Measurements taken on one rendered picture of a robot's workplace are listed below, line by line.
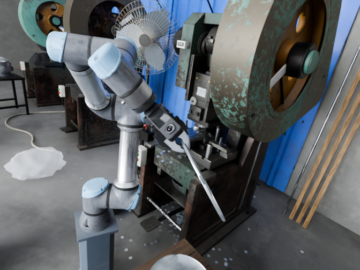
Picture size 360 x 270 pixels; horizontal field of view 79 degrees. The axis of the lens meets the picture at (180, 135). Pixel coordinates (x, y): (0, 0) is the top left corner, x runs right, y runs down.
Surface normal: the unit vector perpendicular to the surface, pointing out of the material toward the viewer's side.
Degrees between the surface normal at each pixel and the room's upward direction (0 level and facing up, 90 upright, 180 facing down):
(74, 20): 90
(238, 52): 92
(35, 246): 0
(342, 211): 90
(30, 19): 90
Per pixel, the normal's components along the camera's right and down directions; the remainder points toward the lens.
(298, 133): -0.73, 0.18
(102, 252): 0.45, 0.41
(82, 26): 0.65, 0.39
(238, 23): -0.67, -0.04
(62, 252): 0.14, -0.91
